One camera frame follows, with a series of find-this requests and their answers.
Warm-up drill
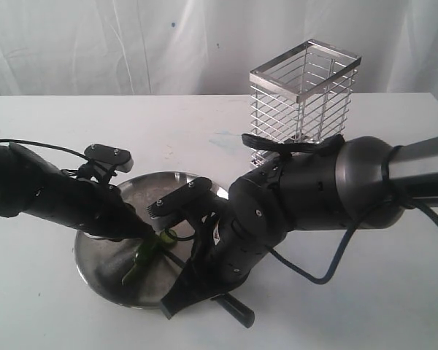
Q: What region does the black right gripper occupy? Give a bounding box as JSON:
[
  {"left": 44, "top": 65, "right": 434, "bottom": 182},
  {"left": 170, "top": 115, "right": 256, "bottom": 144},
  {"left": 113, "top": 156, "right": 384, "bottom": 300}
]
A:
[{"left": 160, "top": 196, "right": 277, "bottom": 319}]

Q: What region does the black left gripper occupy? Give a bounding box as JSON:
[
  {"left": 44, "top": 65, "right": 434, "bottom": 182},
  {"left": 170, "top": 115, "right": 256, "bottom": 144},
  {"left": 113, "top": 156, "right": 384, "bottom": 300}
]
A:
[{"left": 32, "top": 174, "right": 155, "bottom": 241}]

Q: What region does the green chili pepper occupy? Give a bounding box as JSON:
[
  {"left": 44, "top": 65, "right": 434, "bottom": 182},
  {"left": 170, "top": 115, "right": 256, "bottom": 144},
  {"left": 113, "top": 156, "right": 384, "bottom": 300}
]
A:
[{"left": 121, "top": 236, "right": 160, "bottom": 286}]

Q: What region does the black handled knife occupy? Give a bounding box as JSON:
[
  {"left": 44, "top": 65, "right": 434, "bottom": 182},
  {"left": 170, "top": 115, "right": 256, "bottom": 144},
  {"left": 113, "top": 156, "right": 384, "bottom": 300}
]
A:
[{"left": 162, "top": 250, "right": 255, "bottom": 328}]

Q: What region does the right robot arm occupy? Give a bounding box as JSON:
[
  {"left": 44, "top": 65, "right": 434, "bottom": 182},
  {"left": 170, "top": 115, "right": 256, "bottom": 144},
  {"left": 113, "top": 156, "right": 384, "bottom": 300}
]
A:
[{"left": 156, "top": 134, "right": 438, "bottom": 317}]

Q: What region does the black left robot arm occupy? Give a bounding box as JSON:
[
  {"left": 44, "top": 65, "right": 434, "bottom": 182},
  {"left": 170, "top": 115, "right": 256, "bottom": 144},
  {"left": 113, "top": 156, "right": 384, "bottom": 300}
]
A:
[{"left": 0, "top": 141, "right": 155, "bottom": 241}]

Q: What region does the green object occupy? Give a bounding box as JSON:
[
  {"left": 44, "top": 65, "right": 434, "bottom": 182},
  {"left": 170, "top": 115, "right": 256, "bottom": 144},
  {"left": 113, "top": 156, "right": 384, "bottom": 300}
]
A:
[{"left": 159, "top": 229, "right": 178, "bottom": 248}]

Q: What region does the round stainless steel plate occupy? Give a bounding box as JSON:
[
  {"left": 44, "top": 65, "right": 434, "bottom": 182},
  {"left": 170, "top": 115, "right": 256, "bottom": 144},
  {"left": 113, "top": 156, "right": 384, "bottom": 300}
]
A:
[{"left": 74, "top": 170, "right": 230, "bottom": 310}]

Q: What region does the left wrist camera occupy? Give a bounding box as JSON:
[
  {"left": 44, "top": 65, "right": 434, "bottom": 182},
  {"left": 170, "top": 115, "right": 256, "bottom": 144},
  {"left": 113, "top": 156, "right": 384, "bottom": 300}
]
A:
[{"left": 84, "top": 144, "right": 134, "bottom": 173}]

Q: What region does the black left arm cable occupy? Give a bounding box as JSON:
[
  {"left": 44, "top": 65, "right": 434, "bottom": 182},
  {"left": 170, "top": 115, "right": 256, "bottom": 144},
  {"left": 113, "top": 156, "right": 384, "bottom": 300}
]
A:
[{"left": 0, "top": 138, "right": 88, "bottom": 160}]

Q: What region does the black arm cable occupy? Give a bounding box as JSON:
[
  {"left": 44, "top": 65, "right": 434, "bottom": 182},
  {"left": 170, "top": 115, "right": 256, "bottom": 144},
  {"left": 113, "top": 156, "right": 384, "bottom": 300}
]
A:
[
  {"left": 240, "top": 133, "right": 438, "bottom": 287},
  {"left": 0, "top": 138, "right": 88, "bottom": 160}
]

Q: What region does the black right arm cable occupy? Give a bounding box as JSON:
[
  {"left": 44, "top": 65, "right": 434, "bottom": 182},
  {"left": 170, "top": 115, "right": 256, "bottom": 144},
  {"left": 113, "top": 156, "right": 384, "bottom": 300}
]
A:
[{"left": 240, "top": 133, "right": 438, "bottom": 287}]

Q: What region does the wire metal utensil holder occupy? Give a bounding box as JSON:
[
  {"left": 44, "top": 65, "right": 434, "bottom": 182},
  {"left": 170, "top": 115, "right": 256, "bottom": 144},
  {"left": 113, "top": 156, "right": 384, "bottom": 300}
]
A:
[{"left": 247, "top": 39, "right": 362, "bottom": 172}]

